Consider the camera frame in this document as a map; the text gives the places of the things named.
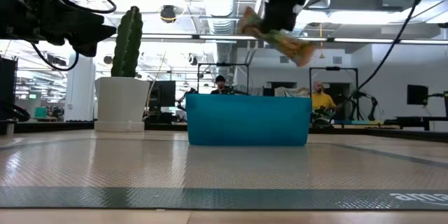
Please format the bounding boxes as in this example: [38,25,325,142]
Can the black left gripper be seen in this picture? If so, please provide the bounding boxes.
[0,0,118,57]

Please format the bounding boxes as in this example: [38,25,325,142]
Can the green orange granola bar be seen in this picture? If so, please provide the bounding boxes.
[239,6,316,68]

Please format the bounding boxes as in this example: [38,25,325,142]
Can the green cactus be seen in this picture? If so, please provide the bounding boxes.
[111,6,144,78]

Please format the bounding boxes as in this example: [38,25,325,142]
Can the white round column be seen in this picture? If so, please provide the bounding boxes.
[64,50,95,122]

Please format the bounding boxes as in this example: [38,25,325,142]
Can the yellow hanging pendant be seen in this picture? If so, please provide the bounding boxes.
[318,24,326,60]

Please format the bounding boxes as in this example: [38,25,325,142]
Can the white plant pot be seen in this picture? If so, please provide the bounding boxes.
[94,76,151,124]

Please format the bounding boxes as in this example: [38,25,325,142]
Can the person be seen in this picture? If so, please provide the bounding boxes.
[209,74,234,95]
[311,80,339,120]

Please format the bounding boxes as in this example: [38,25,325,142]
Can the white pot saucer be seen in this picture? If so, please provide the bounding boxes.
[93,120,146,133]

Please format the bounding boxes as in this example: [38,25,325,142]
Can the black cabinet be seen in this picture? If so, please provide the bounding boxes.
[0,57,18,122]

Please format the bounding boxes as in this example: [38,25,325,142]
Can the black computer monitor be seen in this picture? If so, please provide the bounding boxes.
[148,80,176,113]

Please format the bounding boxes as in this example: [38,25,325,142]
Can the teal plastic bin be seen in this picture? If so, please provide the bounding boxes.
[184,93,314,147]

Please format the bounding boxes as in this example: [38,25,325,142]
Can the beige mat with grey border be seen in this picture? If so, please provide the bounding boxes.
[0,136,448,211]

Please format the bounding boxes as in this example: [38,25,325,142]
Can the black background table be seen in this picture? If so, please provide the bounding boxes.
[383,115,448,132]

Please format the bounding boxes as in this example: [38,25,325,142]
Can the black hanging cable loop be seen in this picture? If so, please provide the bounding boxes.
[31,41,80,72]

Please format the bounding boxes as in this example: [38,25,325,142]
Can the silver spiral ceiling duct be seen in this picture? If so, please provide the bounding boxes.
[199,0,246,78]

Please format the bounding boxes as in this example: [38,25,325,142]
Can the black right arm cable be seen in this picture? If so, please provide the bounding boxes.
[335,0,426,109]

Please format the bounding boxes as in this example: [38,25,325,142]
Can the small black wall monitor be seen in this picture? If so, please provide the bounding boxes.
[407,84,429,106]

